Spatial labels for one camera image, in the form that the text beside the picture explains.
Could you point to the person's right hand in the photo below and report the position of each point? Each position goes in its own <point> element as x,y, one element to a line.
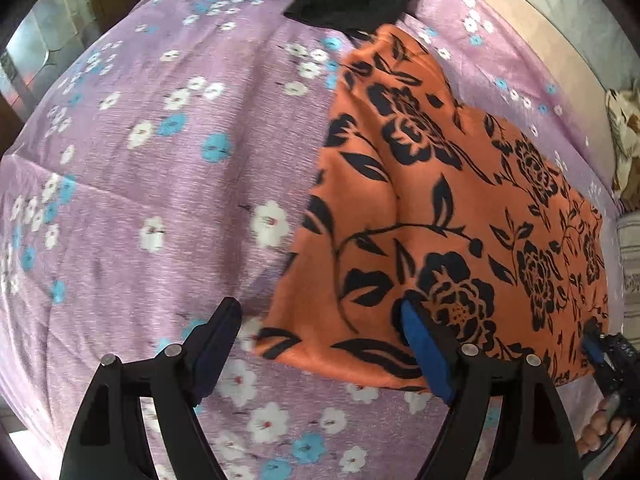
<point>600,427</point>

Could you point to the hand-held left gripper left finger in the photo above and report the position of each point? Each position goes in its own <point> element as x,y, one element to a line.
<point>215,355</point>

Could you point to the beige floral crumpled blanket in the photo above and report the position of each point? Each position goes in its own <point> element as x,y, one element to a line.
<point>624,135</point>

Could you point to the pink mattress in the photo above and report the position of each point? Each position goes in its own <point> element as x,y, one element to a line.
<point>545,30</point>

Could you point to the wooden stained glass door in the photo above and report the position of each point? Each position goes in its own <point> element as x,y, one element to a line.
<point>35,45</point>

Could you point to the orange black floral shirt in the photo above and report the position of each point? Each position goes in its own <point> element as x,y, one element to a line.
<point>425,210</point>

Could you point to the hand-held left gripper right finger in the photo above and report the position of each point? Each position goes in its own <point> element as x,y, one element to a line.
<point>425,350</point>

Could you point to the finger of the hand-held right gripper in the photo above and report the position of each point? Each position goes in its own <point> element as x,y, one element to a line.
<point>593,347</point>

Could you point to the striped floral cushion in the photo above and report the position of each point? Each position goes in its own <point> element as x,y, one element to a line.
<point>631,265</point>

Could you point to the purple floral bedsheet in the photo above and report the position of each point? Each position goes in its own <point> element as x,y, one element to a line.
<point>150,185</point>

